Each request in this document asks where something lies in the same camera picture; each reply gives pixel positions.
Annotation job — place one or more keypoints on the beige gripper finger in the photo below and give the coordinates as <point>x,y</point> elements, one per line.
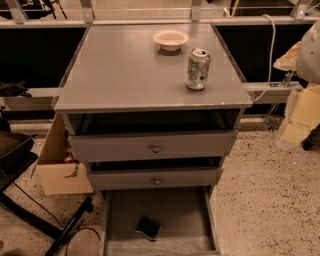
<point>288,61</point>
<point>302,116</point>

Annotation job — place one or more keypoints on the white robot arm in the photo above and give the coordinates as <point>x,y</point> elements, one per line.
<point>308,60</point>

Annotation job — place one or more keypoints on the grey top drawer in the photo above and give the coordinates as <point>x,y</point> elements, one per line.
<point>126,147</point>

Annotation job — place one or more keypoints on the grey drawer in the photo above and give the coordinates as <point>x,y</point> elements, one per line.
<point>144,178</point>
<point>126,147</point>
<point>187,226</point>

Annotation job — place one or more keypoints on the grey middle drawer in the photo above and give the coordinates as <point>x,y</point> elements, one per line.
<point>144,178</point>

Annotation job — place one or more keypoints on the grey drawer cabinet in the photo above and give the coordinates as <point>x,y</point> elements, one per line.
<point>122,83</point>

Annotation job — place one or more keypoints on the round top drawer knob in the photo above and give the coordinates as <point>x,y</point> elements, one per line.
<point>156,149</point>

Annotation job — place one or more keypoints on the round drawer knob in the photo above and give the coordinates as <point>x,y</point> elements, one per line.
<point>156,149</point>
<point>157,181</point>

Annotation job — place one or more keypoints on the grey bottom drawer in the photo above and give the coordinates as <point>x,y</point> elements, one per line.
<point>187,226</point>

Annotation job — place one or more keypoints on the round middle drawer knob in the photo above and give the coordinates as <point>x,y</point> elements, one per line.
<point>157,181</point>

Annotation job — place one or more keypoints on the silver soda can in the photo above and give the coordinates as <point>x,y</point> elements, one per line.
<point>198,69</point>

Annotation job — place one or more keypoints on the white bowl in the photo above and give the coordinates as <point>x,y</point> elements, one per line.
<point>170,39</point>

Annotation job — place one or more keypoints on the cardboard box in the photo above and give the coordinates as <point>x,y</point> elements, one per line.
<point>59,172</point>

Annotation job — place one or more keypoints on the black chair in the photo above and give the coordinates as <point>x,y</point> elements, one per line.
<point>18,238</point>

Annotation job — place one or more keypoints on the black object on rail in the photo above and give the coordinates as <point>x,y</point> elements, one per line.
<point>13,89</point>

